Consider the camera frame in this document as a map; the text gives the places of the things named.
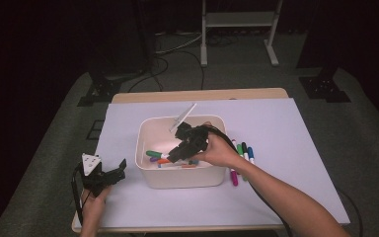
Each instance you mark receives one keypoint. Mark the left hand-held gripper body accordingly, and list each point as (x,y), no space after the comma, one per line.
(95,181)

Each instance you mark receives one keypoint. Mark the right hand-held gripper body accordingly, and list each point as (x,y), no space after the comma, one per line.
(194,138)

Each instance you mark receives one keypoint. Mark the peach marker pen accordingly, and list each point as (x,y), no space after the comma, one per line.
(189,166)

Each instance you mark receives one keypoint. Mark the orange marker pen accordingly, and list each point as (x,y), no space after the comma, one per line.
(164,161)

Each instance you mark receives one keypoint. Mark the dark green marker pen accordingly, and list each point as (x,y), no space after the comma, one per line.
(153,153)

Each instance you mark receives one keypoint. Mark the white plastic storage box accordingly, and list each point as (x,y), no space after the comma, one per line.
(181,179)

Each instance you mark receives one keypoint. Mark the brown marker pen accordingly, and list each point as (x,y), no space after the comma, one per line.
(234,142)

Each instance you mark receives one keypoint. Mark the light green marker pen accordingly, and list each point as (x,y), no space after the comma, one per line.
(240,149)

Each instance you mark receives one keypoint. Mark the black marker pen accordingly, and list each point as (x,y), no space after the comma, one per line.
(245,147)

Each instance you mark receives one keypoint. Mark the person's left hand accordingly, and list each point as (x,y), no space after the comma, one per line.
(93,209)

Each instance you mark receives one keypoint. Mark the person's right hand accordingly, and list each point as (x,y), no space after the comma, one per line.
(220,153)

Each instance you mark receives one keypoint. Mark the magenta marker pen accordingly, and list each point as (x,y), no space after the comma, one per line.
(234,179)

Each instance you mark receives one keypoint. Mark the light purple table mat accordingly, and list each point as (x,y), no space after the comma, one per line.
(194,207)

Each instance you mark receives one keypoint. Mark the black stand base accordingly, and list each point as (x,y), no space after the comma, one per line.
(324,87)
(100,89)

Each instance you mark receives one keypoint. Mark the white metal stand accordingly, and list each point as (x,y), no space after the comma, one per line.
(240,19)

